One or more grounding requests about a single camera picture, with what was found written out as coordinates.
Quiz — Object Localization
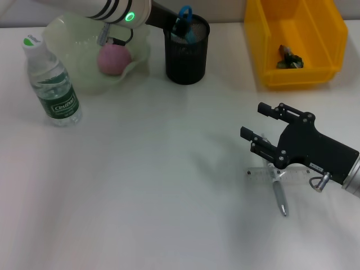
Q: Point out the small dark object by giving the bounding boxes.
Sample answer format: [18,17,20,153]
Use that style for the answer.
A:
[275,44,304,69]

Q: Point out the green glass fruit bowl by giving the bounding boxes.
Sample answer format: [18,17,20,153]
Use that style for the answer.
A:
[42,15,151,96]

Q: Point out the pink peach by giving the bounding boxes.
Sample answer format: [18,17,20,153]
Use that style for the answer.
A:
[97,42,133,76]

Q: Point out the clear water bottle green label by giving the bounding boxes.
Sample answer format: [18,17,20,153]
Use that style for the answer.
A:
[21,33,83,128]

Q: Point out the silver ballpoint pen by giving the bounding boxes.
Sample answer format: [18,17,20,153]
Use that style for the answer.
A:
[261,133,289,217]

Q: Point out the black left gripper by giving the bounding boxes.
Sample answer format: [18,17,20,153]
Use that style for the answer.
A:
[145,1,191,35]

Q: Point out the transparent plastic ruler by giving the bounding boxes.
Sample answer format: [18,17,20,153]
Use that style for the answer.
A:
[246,165,313,184]

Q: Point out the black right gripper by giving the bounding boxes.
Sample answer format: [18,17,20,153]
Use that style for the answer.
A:
[240,102,360,186]

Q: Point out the blue cyan scissors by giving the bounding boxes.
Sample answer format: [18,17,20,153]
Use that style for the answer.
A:
[170,6,198,43]

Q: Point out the left gripper cable with connector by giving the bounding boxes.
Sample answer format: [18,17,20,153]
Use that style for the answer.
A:
[97,22,134,47]

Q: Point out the black mesh pen cup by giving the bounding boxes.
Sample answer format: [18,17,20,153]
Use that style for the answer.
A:
[163,13,211,85]

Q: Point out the yellow plastic bin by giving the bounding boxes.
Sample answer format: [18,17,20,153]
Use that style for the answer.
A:
[243,0,349,91]

